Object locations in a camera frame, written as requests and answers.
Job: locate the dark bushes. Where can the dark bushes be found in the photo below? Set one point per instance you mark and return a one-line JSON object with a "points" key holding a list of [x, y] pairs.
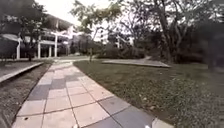
{"points": [[116, 52]]}

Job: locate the flat concrete slab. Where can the flat concrete slab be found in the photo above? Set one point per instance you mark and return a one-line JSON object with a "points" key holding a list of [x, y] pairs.
{"points": [[133, 62]]}

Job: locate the grass with fallen leaves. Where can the grass with fallen leaves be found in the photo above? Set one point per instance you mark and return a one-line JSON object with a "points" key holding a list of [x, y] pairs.
{"points": [[150, 86]]}

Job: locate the thin tree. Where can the thin tree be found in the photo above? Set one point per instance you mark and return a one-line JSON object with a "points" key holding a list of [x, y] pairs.
{"points": [[91, 16]]}

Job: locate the pink and grey slab path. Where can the pink and grey slab path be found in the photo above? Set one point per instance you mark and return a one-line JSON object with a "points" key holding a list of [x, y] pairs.
{"points": [[66, 96]]}

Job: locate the white building with columns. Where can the white building with columns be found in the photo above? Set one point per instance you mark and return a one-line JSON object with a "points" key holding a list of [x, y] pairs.
{"points": [[50, 36]]}

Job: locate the group of trees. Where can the group of trees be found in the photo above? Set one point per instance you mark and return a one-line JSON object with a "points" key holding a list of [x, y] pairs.
{"points": [[173, 30]]}

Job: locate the robot's own part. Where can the robot's own part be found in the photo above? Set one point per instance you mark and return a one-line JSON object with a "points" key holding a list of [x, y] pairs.
{"points": [[75, 126], [147, 126]]}

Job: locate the dark leafy tree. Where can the dark leafy tree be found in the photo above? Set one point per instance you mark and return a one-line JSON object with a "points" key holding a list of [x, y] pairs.
{"points": [[30, 20]]}

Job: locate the pale concrete side path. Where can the pale concrete side path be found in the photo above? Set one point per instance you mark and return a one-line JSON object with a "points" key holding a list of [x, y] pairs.
{"points": [[16, 71]]}

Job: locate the dark grass strip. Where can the dark grass strip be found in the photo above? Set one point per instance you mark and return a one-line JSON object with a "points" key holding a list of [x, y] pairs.
{"points": [[16, 87]]}

